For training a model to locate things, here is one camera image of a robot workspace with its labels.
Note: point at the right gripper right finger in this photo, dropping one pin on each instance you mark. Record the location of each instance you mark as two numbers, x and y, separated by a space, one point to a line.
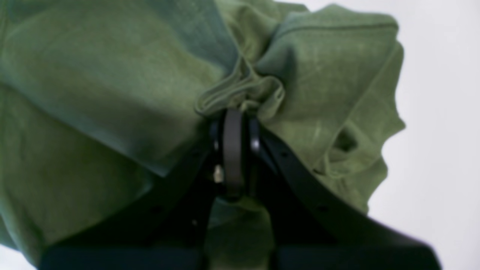
313 228

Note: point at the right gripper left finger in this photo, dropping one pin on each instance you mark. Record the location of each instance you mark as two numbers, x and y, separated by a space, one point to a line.
165 229

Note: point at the olive green T-shirt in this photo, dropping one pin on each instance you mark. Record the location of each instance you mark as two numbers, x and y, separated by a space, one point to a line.
93 92

